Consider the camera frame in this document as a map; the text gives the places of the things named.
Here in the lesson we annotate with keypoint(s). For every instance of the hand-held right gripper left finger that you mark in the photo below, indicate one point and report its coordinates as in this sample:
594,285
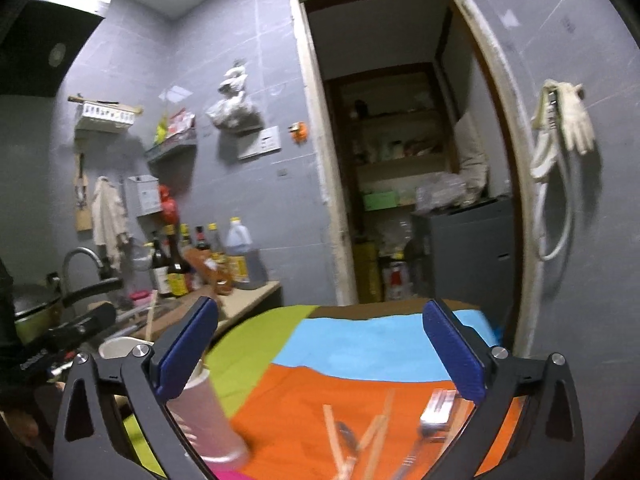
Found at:
187,345

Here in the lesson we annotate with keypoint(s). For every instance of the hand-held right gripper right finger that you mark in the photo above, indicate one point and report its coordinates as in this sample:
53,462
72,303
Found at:
455,355

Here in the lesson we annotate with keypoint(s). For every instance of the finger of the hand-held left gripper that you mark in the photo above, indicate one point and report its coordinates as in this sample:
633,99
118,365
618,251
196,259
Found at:
85,322

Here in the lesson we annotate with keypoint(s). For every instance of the metal fork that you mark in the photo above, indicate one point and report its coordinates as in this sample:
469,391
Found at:
434,417

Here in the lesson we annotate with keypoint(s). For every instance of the wooden chopstick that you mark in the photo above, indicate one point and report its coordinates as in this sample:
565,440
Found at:
334,435
382,427
371,434

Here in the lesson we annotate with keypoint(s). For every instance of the brown wooden cutting board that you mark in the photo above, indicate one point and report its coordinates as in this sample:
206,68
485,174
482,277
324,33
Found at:
172,312

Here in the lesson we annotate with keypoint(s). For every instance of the pink plastic container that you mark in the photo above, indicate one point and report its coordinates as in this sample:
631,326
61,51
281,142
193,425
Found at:
141,298

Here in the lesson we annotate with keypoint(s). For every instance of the metal kitchen faucet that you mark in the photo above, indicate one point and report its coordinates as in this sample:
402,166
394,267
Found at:
75,257

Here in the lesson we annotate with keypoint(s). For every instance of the dark bottle yellow label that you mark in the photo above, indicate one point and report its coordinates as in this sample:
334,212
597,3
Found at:
176,272

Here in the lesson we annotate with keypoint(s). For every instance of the small orange sauce bottle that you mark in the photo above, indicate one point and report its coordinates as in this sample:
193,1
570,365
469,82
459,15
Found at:
225,277

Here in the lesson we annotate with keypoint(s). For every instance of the pink cup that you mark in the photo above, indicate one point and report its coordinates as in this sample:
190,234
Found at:
210,420

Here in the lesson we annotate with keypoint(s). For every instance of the beige kitchen counter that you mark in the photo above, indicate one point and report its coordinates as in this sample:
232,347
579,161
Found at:
250,297

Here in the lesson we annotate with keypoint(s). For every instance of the brown sauce packet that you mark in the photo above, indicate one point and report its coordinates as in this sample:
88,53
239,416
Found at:
200,267

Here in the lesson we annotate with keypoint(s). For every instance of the dark bottle white label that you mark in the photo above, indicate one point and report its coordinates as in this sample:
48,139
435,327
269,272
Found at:
159,267

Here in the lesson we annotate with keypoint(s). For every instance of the red label bottle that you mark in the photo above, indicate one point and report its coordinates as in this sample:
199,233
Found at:
397,277

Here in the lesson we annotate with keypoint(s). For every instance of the dark grey cabinet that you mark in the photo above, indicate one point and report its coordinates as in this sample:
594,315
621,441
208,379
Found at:
465,255

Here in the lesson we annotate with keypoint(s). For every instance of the large dark vinegar jug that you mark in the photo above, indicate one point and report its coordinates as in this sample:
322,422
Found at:
245,260

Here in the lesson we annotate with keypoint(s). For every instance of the colourful block tablecloth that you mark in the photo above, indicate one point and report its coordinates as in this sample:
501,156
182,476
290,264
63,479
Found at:
350,350

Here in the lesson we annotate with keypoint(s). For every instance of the red cap sauce bottle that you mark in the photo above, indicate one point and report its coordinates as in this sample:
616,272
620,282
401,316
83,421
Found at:
201,240

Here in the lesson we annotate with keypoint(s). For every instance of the yellow cap sauce bottle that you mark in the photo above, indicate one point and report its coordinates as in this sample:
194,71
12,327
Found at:
215,240
185,235

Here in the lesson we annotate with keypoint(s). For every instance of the white hanging cloth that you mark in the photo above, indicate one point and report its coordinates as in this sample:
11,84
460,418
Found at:
107,215

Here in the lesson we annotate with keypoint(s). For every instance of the hanging wooden knife holder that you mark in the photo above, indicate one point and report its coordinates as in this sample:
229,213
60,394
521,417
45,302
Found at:
82,205

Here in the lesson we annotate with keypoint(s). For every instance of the yellow bag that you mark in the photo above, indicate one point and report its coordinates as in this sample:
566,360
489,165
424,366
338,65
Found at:
367,270

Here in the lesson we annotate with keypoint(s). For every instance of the metal spoon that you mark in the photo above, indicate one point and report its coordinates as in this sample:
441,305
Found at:
346,437

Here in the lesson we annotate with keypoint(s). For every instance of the red plastic bag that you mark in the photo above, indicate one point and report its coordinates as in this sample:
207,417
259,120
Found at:
169,207

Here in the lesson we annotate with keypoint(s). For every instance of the crumpled clear plastic bag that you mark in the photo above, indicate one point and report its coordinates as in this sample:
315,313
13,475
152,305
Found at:
442,190

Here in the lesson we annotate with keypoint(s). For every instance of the green box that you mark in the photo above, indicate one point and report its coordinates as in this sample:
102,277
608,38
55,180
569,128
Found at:
380,201

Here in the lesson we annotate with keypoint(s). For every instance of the wooden storage shelf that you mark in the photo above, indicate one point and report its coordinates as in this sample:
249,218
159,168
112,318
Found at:
400,160

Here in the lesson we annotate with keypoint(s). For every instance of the yellow green packet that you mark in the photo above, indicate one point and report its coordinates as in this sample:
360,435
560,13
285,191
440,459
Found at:
161,130

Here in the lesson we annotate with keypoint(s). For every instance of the cream rubber glove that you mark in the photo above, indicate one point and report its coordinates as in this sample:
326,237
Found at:
575,115
542,152

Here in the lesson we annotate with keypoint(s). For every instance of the red white packet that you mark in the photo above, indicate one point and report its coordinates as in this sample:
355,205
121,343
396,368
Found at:
181,121

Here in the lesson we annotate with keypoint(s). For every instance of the hanging clear plastic bag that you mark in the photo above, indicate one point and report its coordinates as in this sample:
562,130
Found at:
232,110

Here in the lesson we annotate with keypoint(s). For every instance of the black range hood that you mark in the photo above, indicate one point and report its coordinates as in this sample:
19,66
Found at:
40,50

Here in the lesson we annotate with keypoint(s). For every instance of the grey wall box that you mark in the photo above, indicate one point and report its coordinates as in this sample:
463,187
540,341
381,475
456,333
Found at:
145,197

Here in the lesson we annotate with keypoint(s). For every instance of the grey wall basket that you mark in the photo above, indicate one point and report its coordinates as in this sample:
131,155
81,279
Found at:
170,150

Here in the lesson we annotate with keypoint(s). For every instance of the white wall rack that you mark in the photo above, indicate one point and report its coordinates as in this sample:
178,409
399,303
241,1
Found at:
107,114

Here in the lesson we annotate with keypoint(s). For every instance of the white wall switch panel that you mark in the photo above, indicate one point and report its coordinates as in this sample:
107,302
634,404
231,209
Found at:
262,142

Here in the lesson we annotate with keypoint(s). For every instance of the white door frame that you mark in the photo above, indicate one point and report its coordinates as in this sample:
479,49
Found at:
322,160

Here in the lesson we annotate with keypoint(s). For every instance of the orange wall hook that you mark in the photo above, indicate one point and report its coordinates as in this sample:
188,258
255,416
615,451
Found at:
298,131

